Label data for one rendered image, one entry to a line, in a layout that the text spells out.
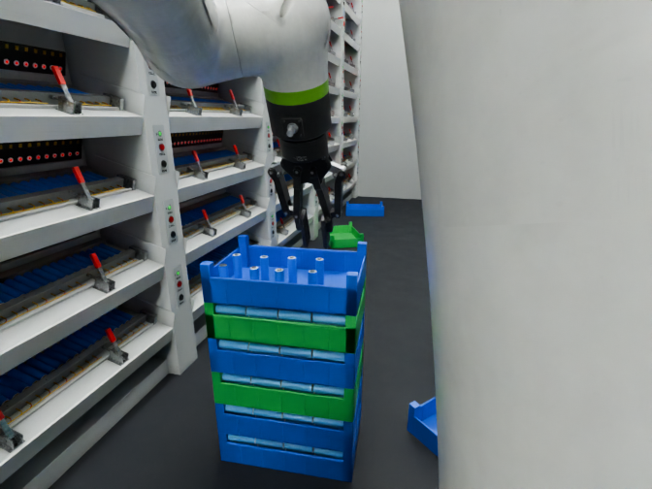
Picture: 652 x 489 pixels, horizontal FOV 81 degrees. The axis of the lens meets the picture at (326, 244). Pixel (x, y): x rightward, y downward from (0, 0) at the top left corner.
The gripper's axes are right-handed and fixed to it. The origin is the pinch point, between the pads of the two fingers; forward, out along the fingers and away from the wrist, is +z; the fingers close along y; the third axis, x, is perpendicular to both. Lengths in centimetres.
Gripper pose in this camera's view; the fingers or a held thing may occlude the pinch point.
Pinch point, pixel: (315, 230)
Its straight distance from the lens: 72.8
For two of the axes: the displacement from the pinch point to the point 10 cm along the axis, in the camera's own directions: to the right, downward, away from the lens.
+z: 0.8, 7.3, 6.8
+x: 1.7, -6.8, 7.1
